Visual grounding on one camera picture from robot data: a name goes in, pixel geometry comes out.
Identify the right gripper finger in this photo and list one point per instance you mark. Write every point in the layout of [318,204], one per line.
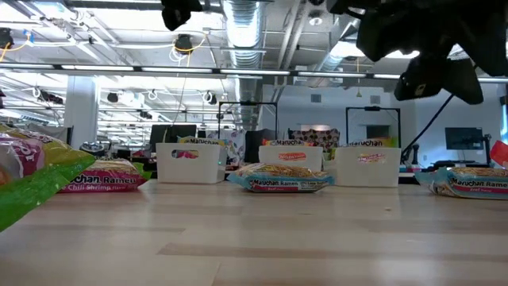
[462,81]
[420,79]

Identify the orange Maruchan ramen pack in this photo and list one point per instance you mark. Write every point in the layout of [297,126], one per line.
[501,153]
[285,142]

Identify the blue beef Maruchan ramen pack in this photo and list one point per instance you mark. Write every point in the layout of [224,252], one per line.
[468,184]

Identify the white plastic bin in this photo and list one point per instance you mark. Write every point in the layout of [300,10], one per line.
[367,175]
[309,155]
[198,171]

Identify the yellow hanging pendant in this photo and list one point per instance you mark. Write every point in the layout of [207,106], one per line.
[359,94]

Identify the linear ceiling light strip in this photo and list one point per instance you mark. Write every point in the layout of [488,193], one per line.
[254,72]

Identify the dotted pattern partition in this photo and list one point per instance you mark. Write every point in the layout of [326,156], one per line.
[317,135]

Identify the black computer monitor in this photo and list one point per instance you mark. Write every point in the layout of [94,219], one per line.
[183,132]
[160,134]

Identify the white building pillar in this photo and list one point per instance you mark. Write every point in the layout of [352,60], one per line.
[81,107]

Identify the black round container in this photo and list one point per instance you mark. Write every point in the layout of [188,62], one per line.
[92,149]

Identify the grey fabric partition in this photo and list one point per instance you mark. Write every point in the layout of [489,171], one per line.
[55,133]

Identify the grey wall vent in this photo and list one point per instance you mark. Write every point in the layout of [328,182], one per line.
[316,98]
[375,99]

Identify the black rig frame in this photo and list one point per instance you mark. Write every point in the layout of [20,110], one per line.
[373,108]

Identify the black wall-side monitor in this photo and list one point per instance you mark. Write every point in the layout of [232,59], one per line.
[464,137]

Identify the silver round ceiling duct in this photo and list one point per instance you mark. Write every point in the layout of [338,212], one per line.
[243,32]

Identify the silver slanted ceiling duct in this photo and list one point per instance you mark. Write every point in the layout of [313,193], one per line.
[337,53]

